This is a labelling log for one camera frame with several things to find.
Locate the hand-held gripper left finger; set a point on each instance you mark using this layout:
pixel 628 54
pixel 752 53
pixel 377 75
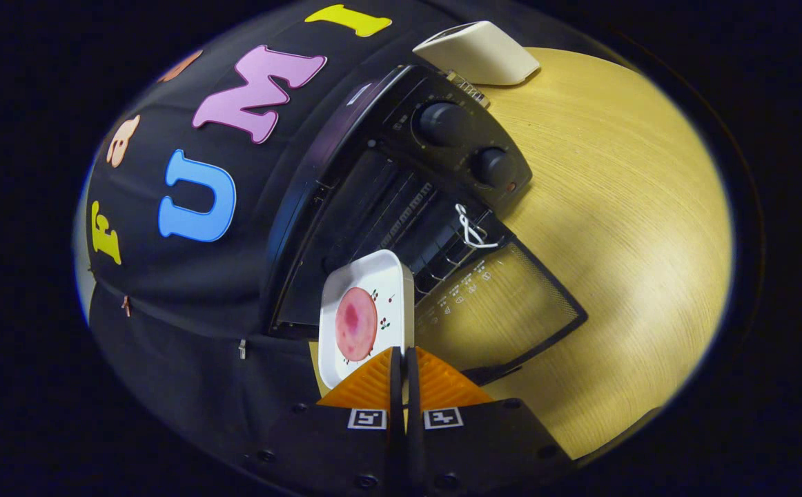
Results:
pixel 346 449

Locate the black toaster oven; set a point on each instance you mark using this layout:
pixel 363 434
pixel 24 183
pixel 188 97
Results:
pixel 456 148

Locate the white square plate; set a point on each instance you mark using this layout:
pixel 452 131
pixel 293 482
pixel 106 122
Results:
pixel 394 283

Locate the black backdrop cloth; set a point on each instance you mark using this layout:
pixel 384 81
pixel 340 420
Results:
pixel 187 324

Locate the pink ham slice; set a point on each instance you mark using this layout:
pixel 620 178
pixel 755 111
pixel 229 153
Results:
pixel 356 324

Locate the white pop-up toaster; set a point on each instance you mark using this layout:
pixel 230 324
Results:
pixel 480 52

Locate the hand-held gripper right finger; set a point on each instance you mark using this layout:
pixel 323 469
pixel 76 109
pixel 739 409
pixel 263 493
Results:
pixel 470 449

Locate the red clip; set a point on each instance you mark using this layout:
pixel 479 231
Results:
pixel 125 306

